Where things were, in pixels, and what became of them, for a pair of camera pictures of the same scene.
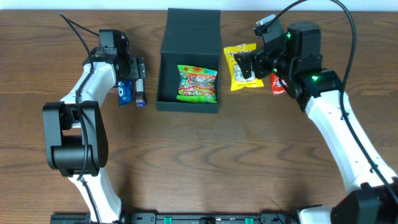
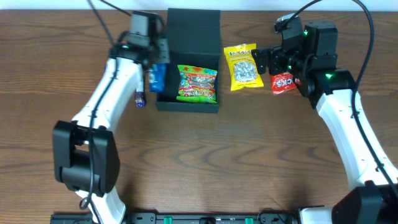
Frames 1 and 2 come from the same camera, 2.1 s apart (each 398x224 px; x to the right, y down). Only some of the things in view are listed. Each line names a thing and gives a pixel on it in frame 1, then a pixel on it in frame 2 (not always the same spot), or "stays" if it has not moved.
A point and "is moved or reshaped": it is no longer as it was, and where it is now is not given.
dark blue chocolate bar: (140, 99) stays
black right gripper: (252, 61) -> (277, 59)
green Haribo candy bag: (196, 84) stays
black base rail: (157, 218) stays
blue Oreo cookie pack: (125, 91) is moved or reshaped
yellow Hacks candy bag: (238, 81) stays
